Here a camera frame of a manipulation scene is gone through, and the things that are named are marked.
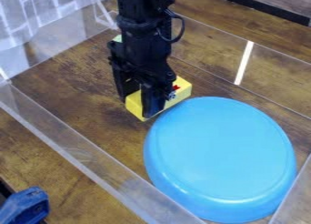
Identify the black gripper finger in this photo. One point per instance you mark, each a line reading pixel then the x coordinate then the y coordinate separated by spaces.
pixel 154 95
pixel 125 82

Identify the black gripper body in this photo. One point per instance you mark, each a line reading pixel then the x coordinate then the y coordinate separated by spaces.
pixel 144 49

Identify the yellow brick with label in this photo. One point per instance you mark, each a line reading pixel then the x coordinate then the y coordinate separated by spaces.
pixel 182 90

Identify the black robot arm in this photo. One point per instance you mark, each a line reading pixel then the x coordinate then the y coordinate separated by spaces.
pixel 144 9

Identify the blue round tray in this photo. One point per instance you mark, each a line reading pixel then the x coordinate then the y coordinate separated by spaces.
pixel 218 156

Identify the green knobbly toy vegetable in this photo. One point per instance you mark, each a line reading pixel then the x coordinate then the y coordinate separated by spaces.
pixel 117 39

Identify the blue clamp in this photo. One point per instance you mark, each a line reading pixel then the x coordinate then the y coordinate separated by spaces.
pixel 25 207

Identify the clear acrylic enclosure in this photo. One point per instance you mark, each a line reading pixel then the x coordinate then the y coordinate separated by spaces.
pixel 69 139

